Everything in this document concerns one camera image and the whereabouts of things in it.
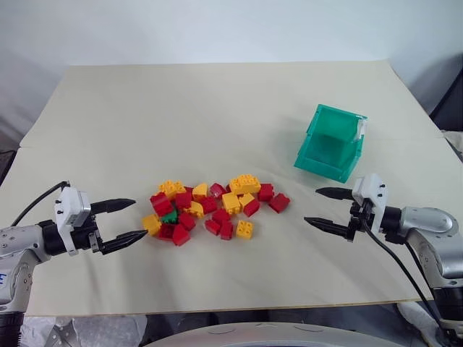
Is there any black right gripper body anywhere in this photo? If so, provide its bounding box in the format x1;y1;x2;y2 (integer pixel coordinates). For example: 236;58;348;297
345;200;377;243

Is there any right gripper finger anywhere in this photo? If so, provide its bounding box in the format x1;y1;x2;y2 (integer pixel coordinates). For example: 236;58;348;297
303;216;350;239
315;186;357;202

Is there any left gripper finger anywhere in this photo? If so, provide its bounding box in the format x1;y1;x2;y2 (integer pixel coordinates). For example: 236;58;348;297
100;230;150;257
90;197;137;218

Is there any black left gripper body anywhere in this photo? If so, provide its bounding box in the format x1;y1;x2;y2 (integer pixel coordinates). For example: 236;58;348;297
69;204;106;256

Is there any green plastic bin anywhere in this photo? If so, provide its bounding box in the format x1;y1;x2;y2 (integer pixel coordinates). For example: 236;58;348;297
293;103;369;185

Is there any green plastic toy brick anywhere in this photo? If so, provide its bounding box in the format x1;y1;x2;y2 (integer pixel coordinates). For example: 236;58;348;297
160;207;181;226

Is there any crumpled clear plastic sheet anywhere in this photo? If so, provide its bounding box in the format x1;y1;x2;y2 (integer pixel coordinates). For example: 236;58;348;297
20;313;148;347

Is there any grey rounded robot body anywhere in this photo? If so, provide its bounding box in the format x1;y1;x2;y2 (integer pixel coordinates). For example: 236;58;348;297
143;319;412;347

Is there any dark object behind table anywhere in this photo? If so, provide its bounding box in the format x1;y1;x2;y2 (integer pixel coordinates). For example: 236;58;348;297
429;53;463;132

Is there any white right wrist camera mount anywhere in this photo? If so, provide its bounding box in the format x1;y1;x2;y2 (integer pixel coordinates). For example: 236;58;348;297
352;173;390;234

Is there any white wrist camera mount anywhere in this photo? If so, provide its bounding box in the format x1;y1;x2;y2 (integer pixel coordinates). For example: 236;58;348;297
53;186;92;257
352;173;390;234

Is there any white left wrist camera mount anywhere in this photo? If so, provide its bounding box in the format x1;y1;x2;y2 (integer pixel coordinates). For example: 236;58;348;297
53;186;92;257

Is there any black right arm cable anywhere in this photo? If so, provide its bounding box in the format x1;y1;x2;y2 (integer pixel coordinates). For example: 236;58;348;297
362;215;446;328

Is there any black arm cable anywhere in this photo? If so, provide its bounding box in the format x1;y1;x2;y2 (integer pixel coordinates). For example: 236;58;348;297
10;180;70;228
362;215;446;328

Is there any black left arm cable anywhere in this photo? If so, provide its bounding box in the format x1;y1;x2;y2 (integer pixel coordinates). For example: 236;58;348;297
10;180;70;228

